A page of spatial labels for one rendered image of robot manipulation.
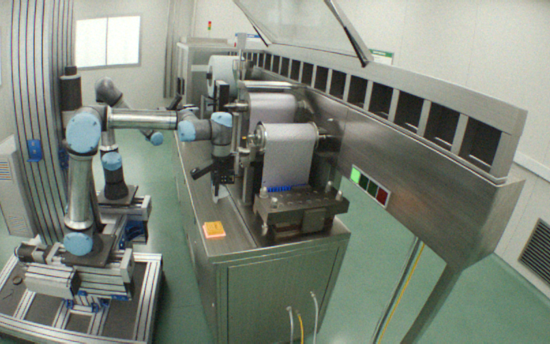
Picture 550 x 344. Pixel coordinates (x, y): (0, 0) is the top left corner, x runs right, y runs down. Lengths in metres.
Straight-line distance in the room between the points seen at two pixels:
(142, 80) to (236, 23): 2.37
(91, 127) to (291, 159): 0.86
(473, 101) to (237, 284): 1.12
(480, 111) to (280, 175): 0.91
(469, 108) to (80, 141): 1.14
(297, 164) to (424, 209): 0.65
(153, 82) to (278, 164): 5.61
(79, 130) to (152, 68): 5.80
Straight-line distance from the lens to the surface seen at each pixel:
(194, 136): 1.06
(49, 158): 1.45
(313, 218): 1.31
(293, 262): 1.37
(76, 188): 1.09
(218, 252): 1.21
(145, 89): 6.81
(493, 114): 0.88
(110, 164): 1.69
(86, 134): 0.99
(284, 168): 1.39
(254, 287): 1.39
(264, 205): 1.26
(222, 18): 6.86
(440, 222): 1.00
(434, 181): 1.00
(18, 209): 1.66
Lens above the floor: 1.68
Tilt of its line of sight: 25 degrees down
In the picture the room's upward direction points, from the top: 6 degrees clockwise
